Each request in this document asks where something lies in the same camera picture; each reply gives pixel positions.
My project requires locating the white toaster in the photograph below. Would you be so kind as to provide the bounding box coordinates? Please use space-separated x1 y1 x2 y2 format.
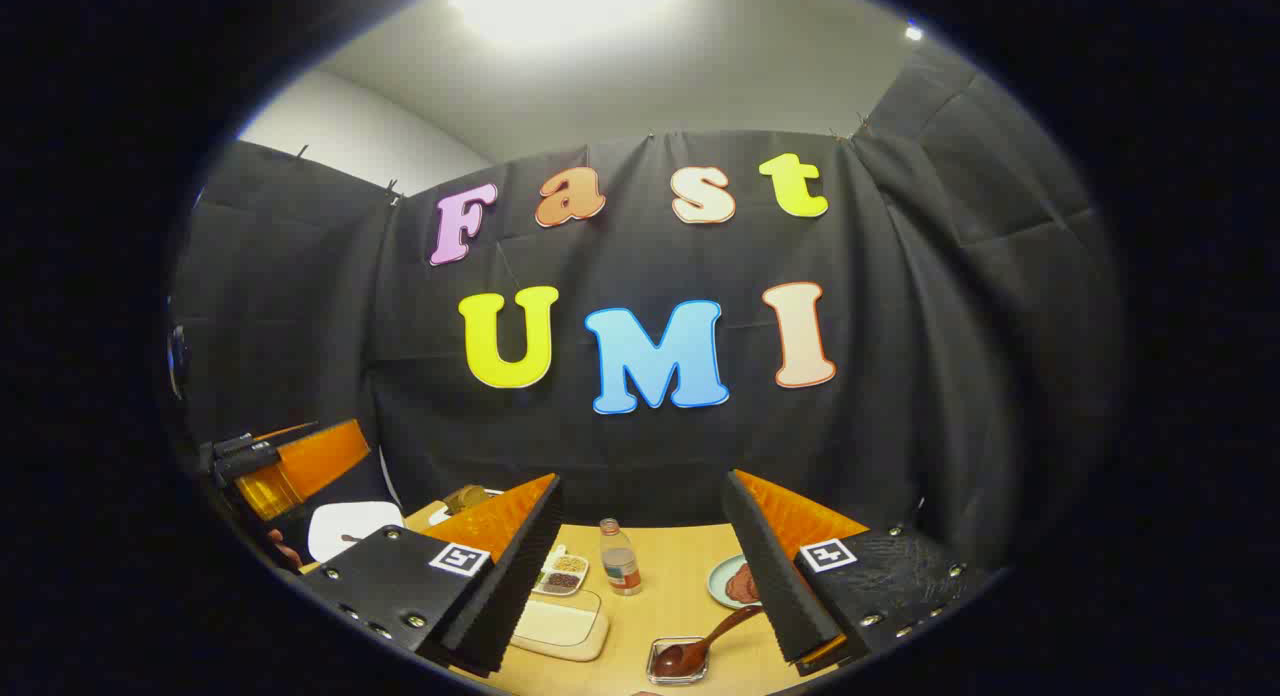
428 488 506 527

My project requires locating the brown wooden spoon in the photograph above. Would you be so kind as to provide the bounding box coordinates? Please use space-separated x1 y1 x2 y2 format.
655 604 766 677

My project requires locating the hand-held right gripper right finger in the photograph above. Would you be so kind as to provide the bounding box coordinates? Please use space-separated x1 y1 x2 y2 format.
722 469 1001 677

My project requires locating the white rice cooker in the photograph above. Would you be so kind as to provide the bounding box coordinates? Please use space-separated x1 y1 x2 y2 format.
307 501 406 564

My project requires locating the white divided grain dish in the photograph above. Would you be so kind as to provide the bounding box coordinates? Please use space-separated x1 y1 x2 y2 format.
533 544 591 597

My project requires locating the ceiling light panel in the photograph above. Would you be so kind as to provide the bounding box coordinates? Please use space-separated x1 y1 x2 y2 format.
445 0 701 39

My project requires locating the black backdrop cloth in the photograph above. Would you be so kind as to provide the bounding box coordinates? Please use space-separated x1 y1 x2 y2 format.
165 36 1121 577

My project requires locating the pale green plate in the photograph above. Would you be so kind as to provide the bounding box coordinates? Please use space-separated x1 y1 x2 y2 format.
706 554 766 611

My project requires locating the clear plastic bottle red label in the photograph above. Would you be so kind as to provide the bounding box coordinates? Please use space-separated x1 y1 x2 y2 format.
599 517 643 597

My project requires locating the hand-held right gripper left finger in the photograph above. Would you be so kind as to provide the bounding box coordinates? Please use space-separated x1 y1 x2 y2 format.
300 473 564 677

